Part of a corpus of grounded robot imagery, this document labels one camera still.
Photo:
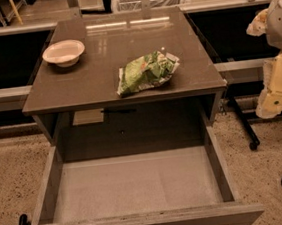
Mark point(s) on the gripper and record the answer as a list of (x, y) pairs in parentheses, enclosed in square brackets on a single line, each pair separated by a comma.
[(280, 24)]

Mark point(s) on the green jalapeno chip bag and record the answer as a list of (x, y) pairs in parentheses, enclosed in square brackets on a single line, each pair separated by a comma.
[(147, 72)]

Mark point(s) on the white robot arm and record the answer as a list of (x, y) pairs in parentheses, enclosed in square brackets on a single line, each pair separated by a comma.
[(269, 23)]

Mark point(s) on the grey drawer cabinet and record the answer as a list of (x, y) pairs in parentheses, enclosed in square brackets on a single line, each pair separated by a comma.
[(84, 118)]

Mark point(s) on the open grey top drawer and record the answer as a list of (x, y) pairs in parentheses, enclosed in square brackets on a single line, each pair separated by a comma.
[(187, 186)]

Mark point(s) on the black chair leg with caster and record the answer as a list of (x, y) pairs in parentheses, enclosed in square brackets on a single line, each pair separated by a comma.
[(253, 145)]

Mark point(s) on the white paper bowl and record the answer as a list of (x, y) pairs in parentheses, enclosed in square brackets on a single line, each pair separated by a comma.
[(65, 53)]

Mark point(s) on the white wire basket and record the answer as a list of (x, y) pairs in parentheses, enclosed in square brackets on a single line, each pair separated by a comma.
[(133, 5)]

